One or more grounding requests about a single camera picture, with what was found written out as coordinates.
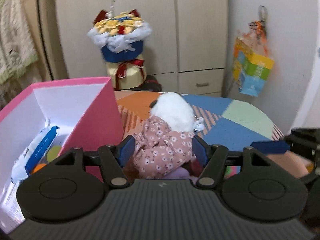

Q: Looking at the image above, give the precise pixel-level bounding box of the colourful paper gift bag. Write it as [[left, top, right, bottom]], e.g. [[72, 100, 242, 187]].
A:
[[232, 36, 275, 97]]

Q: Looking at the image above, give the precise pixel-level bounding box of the grey wooden wardrobe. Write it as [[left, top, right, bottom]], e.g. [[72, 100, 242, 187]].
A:
[[54, 0, 229, 98]]

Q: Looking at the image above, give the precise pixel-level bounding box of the pink floral cloth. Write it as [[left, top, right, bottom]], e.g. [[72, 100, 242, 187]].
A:
[[132, 115, 198, 179]]

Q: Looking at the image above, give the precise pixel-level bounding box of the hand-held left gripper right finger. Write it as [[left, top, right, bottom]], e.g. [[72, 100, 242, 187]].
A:
[[192, 135, 275, 188]]

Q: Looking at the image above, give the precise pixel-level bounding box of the orange ball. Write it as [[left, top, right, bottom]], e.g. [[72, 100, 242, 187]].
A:
[[31, 163, 48, 174]]

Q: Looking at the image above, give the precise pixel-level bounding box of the dark bag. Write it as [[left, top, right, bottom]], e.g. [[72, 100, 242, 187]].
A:
[[142, 75, 163, 92]]

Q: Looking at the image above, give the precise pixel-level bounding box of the hanging green white towel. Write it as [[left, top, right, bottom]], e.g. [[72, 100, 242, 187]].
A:
[[0, 0, 39, 85]]

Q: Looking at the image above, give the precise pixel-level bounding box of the yellow flower bouquet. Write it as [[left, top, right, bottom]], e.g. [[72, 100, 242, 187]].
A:
[[87, 9, 153, 90]]

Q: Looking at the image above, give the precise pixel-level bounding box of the pink cardboard box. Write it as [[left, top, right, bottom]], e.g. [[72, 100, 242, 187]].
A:
[[0, 77, 125, 234]]

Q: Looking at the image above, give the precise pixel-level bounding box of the orange hangers bundle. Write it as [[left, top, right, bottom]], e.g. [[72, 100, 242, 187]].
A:
[[248, 5, 269, 55]]

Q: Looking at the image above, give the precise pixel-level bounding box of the patchwork tablecloth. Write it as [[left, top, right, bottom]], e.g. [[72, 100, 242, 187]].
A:
[[114, 90, 310, 180]]

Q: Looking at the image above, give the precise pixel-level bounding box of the green mango plush toy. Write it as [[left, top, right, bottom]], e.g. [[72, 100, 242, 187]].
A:
[[46, 145, 63, 163]]

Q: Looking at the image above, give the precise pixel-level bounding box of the blue wet wipes pack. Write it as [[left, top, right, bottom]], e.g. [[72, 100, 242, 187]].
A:
[[11, 125, 60, 183]]

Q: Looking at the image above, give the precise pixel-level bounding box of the white plush toy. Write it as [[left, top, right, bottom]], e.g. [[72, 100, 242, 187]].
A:
[[149, 92, 197, 133]]

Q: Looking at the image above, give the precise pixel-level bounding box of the purple plush toy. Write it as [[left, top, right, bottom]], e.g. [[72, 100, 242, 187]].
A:
[[162, 166, 200, 180]]

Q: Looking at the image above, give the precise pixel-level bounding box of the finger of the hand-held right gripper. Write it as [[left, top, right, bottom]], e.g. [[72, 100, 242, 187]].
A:
[[250, 140, 290, 155]]

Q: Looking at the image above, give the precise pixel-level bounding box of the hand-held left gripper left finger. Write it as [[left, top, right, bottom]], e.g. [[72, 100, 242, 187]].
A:
[[45, 135, 137, 188]]

